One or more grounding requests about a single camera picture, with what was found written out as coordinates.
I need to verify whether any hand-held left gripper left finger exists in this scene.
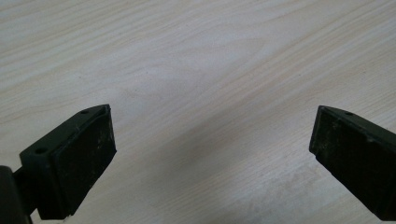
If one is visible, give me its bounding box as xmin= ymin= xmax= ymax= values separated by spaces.
xmin=12 ymin=104 xmax=118 ymax=221

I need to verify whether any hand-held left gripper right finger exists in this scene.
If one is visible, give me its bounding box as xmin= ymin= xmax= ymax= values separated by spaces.
xmin=308 ymin=105 xmax=396 ymax=222

